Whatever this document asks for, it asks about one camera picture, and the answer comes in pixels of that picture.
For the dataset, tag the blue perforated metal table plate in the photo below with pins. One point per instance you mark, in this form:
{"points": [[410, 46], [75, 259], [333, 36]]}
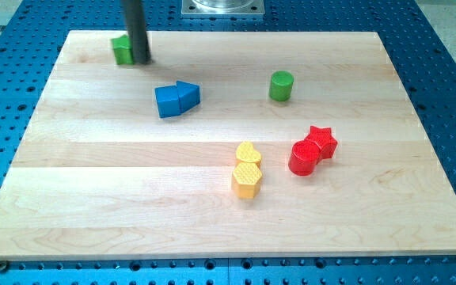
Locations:
{"points": [[31, 40]]}

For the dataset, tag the red cylinder block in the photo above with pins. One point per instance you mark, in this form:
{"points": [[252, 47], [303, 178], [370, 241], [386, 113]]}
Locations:
{"points": [[304, 157]]}

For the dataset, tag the light wooden board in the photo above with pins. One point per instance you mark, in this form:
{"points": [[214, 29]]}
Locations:
{"points": [[100, 175]]}

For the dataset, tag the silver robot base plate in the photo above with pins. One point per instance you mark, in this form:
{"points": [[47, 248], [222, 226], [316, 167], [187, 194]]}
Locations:
{"points": [[222, 7]]}

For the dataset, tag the red star block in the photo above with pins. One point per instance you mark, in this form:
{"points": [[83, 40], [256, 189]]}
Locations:
{"points": [[324, 140]]}

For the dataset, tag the yellow heart block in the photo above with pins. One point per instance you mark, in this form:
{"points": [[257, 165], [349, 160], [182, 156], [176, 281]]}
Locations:
{"points": [[246, 152]]}

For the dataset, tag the blue triangle block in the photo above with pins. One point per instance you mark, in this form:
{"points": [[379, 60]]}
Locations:
{"points": [[189, 95]]}

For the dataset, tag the green cylinder block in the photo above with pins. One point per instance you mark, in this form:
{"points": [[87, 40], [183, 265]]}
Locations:
{"points": [[281, 85]]}

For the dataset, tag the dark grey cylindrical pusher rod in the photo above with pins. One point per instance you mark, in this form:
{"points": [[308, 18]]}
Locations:
{"points": [[134, 18]]}

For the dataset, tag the green star block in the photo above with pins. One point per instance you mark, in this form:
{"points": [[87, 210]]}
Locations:
{"points": [[122, 50]]}

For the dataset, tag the blue cube block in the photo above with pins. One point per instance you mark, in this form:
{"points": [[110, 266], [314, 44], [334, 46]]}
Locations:
{"points": [[167, 101]]}

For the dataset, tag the yellow hexagon block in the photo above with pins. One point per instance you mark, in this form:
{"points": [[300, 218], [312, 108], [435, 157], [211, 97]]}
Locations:
{"points": [[246, 180]]}

